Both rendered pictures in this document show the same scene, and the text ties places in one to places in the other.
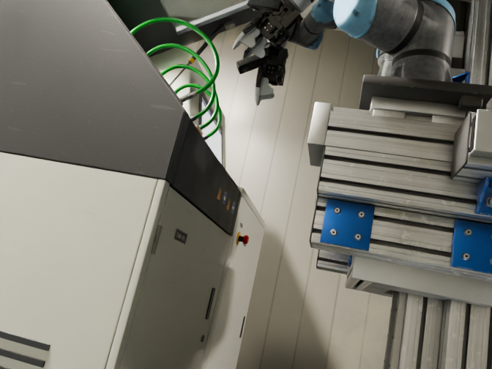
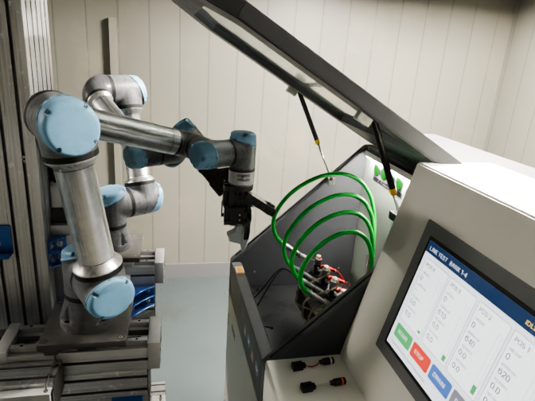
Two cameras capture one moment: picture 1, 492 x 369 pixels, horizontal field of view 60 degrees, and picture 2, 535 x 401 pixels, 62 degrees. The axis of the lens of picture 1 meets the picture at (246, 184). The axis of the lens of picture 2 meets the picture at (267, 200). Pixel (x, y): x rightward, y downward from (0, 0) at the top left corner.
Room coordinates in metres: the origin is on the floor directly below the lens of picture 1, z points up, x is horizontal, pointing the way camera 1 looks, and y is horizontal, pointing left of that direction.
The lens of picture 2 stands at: (2.45, -0.48, 1.80)
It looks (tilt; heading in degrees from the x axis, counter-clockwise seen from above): 19 degrees down; 154
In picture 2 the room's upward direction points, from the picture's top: 4 degrees clockwise
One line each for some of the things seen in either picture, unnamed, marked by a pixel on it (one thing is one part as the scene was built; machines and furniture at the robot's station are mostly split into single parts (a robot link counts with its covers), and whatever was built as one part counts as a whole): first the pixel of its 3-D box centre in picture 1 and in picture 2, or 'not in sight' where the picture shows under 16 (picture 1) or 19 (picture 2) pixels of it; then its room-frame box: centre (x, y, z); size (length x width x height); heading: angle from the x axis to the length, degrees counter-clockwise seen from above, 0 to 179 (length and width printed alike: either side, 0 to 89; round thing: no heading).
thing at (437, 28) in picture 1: (421, 36); (111, 204); (0.78, -0.30, 1.20); 0.13 x 0.12 x 0.14; 110
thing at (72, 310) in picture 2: not in sight; (87, 303); (1.26, -0.42, 1.09); 0.15 x 0.15 x 0.10
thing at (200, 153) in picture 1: (207, 187); (248, 321); (1.19, 0.11, 0.87); 0.62 x 0.04 x 0.16; 167
